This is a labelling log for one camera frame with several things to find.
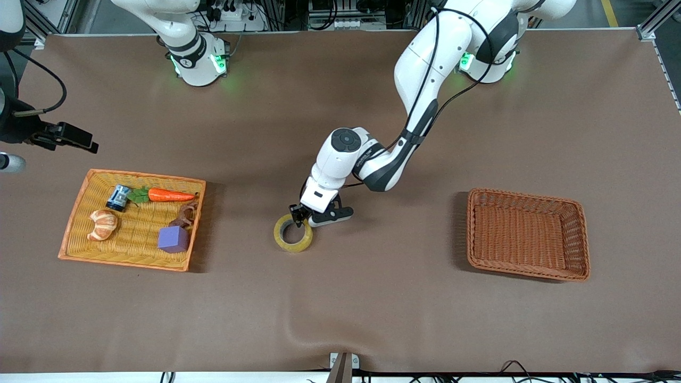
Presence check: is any yellow clear tape roll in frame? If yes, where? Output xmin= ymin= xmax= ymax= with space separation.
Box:
xmin=273 ymin=214 xmax=314 ymax=253

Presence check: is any toy croissant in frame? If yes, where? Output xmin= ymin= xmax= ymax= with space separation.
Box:
xmin=87 ymin=209 xmax=119 ymax=242

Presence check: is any orange toy carrot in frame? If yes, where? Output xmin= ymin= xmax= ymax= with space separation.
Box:
xmin=128 ymin=186 xmax=198 ymax=204

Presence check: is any brown toy figure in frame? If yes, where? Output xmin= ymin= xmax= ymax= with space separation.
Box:
xmin=170 ymin=201 xmax=199 ymax=228

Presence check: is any yellow orange wicker basket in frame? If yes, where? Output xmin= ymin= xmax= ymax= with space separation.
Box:
xmin=58 ymin=169 xmax=206 ymax=272

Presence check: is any purple cube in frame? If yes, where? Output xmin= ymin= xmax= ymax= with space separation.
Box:
xmin=157 ymin=226 xmax=190 ymax=254

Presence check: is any metal table clamp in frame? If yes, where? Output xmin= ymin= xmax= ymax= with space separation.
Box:
xmin=329 ymin=352 xmax=360 ymax=383

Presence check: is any white empty power strip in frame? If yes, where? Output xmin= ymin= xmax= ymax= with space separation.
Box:
xmin=333 ymin=19 xmax=387 ymax=30

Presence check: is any white power strip with plugs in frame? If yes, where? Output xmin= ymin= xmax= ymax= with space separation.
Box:
xmin=210 ymin=4 xmax=267 ymax=31

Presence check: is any brown wicker basket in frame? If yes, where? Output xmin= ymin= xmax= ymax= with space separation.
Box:
xmin=467 ymin=188 xmax=591 ymax=282

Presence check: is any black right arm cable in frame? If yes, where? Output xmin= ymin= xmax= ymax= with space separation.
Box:
xmin=0 ymin=48 xmax=68 ymax=116

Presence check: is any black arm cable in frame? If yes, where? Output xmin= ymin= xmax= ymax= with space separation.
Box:
xmin=0 ymin=48 xmax=68 ymax=116
xmin=346 ymin=5 xmax=498 ymax=189

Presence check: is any aluminium frame post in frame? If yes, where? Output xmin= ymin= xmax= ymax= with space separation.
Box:
xmin=21 ymin=0 xmax=80 ymax=40
xmin=636 ymin=0 xmax=681 ymax=42

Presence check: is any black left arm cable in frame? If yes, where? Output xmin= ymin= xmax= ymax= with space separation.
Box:
xmin=346 ymin=5 xmax=498 ymax=189

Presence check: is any black cable bundle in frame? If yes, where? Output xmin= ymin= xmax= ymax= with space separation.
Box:
xmin=499 ymin=360 xmax=681 ymax=383

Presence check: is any aluminium table edge rail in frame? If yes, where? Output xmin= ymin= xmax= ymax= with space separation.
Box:
xmin=653 ymin=41 xmax=681 ymax=112

